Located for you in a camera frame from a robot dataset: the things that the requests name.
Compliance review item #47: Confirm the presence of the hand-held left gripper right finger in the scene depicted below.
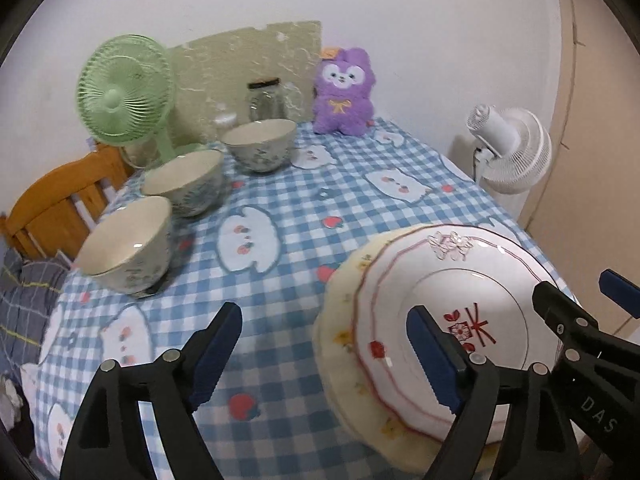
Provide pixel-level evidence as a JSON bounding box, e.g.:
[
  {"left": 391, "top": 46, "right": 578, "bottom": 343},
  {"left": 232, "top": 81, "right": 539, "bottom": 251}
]
[{"left": 406, "top": 305, "right": 584, "bottom": 480}]

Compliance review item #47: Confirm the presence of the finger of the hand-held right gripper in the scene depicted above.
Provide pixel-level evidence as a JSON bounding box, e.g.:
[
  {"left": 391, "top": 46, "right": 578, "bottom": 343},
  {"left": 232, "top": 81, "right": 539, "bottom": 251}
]
[
  {"left": 600, "top": 269, "right": 640, "bottom": 318},
  {"left": 532, "top": 280, "right": 601, "bottom": 349}
]

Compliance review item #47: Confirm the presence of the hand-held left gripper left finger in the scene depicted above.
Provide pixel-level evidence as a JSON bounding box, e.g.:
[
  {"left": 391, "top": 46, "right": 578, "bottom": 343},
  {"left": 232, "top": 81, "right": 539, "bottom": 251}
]
[{"left": 60, "top": 301, "right": 244, "bottom": 480}]

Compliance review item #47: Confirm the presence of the white plate with red flower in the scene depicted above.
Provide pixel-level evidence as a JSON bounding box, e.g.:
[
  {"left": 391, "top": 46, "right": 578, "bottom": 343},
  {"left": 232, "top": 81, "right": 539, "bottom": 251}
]
[{"left": 352, "top": 225, "right": 565, "bottom": 436}]

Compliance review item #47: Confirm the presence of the scalloped yellow floral plate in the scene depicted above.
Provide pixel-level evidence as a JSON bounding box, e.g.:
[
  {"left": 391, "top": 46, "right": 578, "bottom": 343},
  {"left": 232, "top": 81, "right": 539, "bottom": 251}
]
[{"left": 314, "top": 260, "right": 501, "bottom": 476}]

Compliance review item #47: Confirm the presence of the cream floral bowl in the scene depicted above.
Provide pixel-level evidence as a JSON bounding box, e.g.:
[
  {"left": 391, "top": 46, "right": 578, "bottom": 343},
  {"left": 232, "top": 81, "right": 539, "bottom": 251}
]
[
  {"left": 74, "top": 195, "right": 173, "bottom": 296},
  {"left": 140, "top": 149, "right": 224, "bottom": 218},
  {"left": 220, "top": 118, "right": 298, "bottom": 174}
]

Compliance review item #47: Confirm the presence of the blue checked tablecloth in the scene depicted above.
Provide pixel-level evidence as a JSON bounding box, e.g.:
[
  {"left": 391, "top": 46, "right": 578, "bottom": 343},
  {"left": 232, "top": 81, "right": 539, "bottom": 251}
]
[{"left": 30, "top": 117, "right": 576, "bottom": 480}]

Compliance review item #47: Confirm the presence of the white clip fan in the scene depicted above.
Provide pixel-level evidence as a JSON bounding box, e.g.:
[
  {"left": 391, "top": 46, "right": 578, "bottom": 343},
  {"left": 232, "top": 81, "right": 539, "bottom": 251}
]
[{"left": 466, "top": 104, "right": 552, "bottom": 196}]

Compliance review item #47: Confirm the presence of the beige door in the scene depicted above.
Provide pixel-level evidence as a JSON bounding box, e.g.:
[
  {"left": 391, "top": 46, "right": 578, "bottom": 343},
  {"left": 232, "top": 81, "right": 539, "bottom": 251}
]
[{"left": 517, "top": 0, "right": 640, "bottom": 341}]

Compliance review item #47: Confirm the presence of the grey plaid pillow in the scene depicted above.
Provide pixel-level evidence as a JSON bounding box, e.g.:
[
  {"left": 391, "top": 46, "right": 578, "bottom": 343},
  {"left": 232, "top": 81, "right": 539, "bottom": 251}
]
[{"left": 0, "top": 247, "right": 71, "bottom": 391}]

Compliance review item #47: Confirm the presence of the crumpled white cloth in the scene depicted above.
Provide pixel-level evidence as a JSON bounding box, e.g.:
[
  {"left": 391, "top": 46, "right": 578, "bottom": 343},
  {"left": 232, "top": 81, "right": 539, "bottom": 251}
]
[{"left": 0, "top": 377, "right": 26, "bottom": 423}]

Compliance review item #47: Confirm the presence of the cotton swab container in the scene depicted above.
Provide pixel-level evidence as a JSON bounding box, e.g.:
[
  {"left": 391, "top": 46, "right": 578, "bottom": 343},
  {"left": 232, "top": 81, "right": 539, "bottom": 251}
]
[{"left": 214, "top": 110, "right": 238, "bottom": 136}]

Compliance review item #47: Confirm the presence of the glass jar with dark lid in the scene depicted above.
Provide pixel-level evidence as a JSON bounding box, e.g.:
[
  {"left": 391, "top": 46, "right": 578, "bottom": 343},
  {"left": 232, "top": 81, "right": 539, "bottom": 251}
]
[{"left": 247, "top": 77, "right": 288, "bottom": 122}]

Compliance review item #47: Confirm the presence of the purple plush bunny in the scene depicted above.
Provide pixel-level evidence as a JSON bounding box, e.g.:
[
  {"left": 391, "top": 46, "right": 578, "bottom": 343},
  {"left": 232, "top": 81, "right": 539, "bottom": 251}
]
[{"left": 312, "top": 46, "right": 377, "bottom": 137}]

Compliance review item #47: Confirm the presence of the green desk fan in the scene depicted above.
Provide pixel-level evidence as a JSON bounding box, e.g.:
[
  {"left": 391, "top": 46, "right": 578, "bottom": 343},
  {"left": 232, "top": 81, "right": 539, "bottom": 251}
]
[{"left": 76, "top": 34, "right": 211, "bottom": 171}]

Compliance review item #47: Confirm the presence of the green cartoon print board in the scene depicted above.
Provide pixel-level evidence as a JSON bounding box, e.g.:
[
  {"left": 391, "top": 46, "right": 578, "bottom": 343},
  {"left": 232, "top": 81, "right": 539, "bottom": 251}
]
[{"left": 167, "top": 20, "right": 322, "bottom": 133}]

